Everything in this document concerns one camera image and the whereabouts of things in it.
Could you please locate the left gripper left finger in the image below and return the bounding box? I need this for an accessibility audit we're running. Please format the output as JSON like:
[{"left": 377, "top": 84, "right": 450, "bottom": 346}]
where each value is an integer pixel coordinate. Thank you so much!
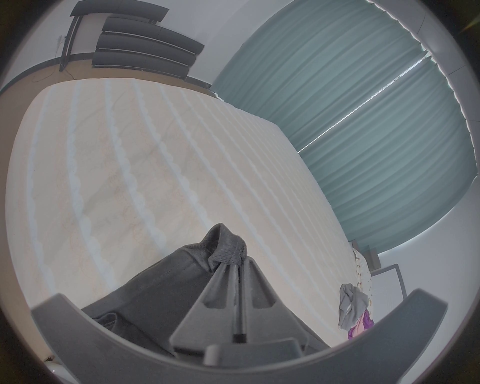
[{"left": 169, "top": 264, "right": 239, "bottom": 353}]

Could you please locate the blue-green curtain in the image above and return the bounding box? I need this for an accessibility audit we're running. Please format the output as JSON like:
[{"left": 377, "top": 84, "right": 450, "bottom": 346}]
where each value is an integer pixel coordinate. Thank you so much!
[
  {"left": 211, "top": 0, "right": 432, "bottom": 152},
  {"left": 297, "top": 56, "right": 474, "bottom": 254}
]

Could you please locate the bed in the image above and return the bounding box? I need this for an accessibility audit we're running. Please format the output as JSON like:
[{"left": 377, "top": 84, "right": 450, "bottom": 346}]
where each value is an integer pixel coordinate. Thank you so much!
[{"left": 4, "top": 77, "right": 406, "bottom": 355}]

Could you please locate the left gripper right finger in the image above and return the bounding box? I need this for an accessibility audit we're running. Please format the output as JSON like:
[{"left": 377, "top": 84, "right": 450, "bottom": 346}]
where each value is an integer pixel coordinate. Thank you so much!
[{"left": 240, "top": 258, "right": 305, "bottom": 344}]

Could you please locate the pile of clothes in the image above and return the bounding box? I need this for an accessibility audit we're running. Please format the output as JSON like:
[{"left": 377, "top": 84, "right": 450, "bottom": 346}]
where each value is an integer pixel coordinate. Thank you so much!
[{"left": 347, "top": 309, "right": 376, "bottom": 341}]

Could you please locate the black T-shirt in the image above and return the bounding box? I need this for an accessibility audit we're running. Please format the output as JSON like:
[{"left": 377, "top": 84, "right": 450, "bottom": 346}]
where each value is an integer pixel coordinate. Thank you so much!
[{"left": 80, "top": 223, "right": 332, "bottom": 357}]

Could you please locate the grey garment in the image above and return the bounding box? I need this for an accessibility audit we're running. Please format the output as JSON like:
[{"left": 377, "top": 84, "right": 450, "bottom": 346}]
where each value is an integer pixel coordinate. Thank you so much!
[{"left": 337, "top": 284, "right": 370, "bottom": 331}]

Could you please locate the grey bedside table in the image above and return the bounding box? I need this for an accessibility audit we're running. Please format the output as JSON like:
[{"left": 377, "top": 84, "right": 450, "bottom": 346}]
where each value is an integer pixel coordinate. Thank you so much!
[{"left": 349, "top": 240, "right": 381, "bottom": 271}]

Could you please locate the white printed pillow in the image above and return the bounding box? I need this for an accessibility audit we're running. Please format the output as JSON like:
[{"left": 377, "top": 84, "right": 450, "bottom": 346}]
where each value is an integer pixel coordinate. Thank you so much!
[{"left": 350, "top": 247, "right": 374, "bottom": 301}]

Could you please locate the black dressing table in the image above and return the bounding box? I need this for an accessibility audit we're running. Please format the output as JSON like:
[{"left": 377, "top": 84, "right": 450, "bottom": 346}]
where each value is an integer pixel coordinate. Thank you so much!
[{"left": 60, "top": 0, "right": 205, "bottom": 79}]

